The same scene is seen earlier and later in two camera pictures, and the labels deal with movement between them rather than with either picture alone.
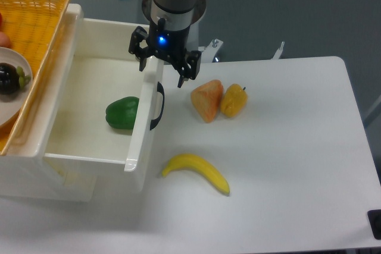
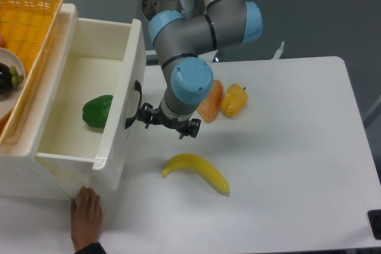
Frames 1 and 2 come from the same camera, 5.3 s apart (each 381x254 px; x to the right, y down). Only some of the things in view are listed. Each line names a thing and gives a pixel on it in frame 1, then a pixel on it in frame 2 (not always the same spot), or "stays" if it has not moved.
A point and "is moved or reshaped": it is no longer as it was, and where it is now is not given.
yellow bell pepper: [234, 100] stays
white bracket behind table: [278, 52] stays
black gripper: [171, 44] to [187, 127]
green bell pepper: [121, 113] to [96, 110]
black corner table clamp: [374, 218] stays
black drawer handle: [159, 88] to [130, 121]
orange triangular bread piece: [207, 99] stays
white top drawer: [109, 115] is moved or reshaped
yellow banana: [194, 163] stays
